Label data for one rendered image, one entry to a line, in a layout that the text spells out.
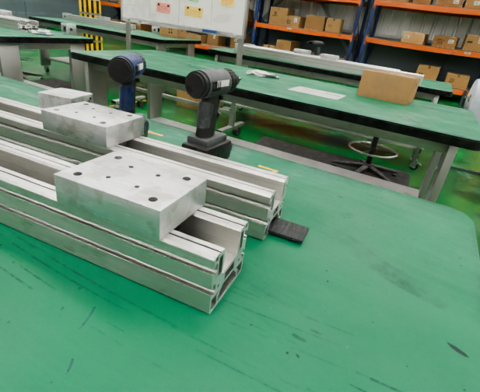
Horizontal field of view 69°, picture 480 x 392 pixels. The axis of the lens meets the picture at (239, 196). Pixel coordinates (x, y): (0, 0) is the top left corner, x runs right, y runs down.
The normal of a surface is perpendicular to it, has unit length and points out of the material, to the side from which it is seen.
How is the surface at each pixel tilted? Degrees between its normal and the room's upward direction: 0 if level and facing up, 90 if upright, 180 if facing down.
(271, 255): 0
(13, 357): 0
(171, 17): 90
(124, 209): 90
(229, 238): 90
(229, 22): 90
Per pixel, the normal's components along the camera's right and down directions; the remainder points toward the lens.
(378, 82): -0.55, 0.27
